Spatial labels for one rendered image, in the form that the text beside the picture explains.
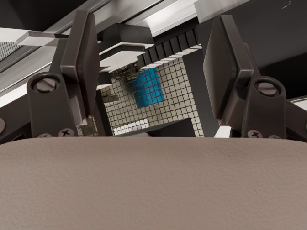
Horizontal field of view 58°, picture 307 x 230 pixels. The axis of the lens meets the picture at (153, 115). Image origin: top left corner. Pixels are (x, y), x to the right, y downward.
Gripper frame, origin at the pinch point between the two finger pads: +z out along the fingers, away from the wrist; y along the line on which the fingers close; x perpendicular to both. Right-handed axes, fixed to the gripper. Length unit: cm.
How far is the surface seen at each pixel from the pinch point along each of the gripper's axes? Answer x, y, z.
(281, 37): -2.7, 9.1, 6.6
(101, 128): -101, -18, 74
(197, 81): -45, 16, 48
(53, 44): -20.4, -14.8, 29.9
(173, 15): -20.9, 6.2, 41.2
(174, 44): -31, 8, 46
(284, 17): -1.7, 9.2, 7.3
